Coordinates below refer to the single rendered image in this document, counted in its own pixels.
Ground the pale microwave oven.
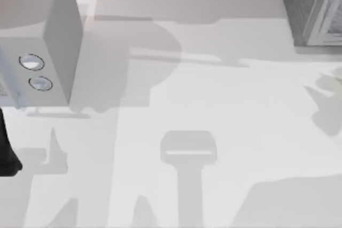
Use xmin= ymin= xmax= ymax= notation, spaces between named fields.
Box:
xmin=0 ymin=0 xmax=83 ymax=109

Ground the small microwave knob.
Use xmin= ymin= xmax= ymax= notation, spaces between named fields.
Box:
xmin=28 ymin=76 xmax=53 ymax=92

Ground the large microwave knob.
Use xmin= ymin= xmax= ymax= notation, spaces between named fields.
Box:
xmin=18 ymin=53 xmax=45 ymax=71

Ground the pale green plant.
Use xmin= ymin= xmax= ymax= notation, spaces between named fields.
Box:
xmin=315 ymin=67 xmax=342 ymax=96

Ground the grey cabinet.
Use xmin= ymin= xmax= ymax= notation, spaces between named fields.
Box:
xmin=276 ymin=0 xmax=342 ymax=48

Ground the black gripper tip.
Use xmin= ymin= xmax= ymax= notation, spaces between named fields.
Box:
xmin=0 ymin=107 xmax=23 ymax=178

